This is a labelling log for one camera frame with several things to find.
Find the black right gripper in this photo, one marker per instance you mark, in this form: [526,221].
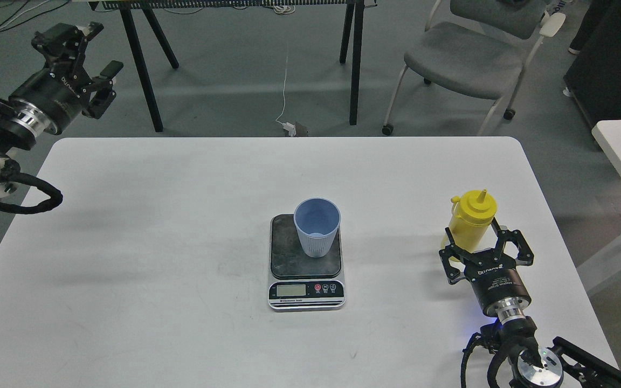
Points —
[491,272]

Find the black digital kitchen scale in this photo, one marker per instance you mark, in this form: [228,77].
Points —
[298,282]

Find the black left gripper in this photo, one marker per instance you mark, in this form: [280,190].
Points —
[52,98]

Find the grey office chair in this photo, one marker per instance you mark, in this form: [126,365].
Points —
[473,63]

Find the black metal table frame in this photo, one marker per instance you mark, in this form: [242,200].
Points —
[239,72]

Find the light blue plastic cup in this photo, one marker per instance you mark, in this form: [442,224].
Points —
[317,221]

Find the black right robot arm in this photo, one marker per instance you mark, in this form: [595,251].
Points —
[510,338]

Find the black cabinet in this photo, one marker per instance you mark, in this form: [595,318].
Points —
[594,78]

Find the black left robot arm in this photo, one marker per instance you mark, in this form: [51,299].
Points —
[21,193]

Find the yellow squeeze bottle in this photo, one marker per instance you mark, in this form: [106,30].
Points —
[471,215]

